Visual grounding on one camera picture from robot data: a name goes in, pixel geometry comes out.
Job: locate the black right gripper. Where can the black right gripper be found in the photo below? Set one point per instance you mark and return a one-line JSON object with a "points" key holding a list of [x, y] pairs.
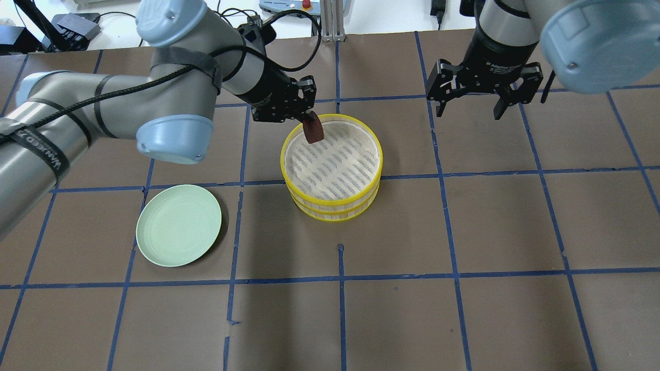
{"points": [[494, 57]]}

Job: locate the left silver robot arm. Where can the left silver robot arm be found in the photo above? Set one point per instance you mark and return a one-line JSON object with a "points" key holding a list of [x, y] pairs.
{"points": [[197, 55]]}

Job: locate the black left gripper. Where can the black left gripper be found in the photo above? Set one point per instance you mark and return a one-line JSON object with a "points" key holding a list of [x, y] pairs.
{"points": [[264, 88]]}

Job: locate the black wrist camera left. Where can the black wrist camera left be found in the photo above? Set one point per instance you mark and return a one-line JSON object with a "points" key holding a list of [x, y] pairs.
{"points": [[257, 33]]}

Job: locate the aluminium frame post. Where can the aluminium frame post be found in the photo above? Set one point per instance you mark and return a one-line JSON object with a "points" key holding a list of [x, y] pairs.
{"points": [[332, 21]]}

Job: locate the light green plate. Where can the light green plate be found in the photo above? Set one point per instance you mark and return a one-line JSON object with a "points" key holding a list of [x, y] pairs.
{"points": [[178, 226]]}

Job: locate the teach pendant near post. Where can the teach pendant near post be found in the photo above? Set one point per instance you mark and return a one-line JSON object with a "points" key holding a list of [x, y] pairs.
{"points": [[312, 7]]}

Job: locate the black power adapter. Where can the black power adapter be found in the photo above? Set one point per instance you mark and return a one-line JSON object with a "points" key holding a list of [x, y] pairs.
{"points": [[438, 8]]}

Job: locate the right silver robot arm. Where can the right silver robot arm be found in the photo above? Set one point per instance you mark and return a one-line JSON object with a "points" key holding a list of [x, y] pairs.
{"points": [[591, 46]]}

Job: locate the brown bun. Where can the brown bun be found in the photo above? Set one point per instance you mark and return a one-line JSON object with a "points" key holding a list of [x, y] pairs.
{"points": [[313, 132]]}

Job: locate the yellow rimmed bamboo steamer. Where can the yellow rimmed bamboo steamer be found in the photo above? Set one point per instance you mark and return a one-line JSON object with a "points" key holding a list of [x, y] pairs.
{"points": [[343, 166]]}

